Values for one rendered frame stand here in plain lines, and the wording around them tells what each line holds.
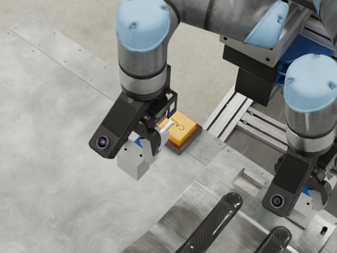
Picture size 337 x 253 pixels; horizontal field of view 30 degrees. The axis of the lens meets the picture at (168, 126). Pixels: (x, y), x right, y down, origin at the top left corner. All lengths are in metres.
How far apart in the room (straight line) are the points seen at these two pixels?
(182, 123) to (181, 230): 0.27
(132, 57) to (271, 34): 0.20
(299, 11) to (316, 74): 0.54
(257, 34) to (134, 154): 0.35
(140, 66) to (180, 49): 1.65
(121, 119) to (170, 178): 0.33
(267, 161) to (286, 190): 1.05
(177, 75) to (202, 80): 0.10
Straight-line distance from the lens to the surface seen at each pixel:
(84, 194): 1.29
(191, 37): 2.62
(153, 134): 1.05
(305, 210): 1.14
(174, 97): 1.06
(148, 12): 0.88
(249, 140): 2.09
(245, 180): 1.25
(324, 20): 0.99
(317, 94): 0.85
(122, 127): 1.00
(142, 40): 0.88
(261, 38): 0.94
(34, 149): 1.36
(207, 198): 1.19
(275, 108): 2.18
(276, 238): 1.18
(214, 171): 1.22
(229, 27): 0.94
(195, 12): 0.95
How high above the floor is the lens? 1.94
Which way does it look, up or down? 56 degrees down
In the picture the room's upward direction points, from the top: 3 degrees clockwise
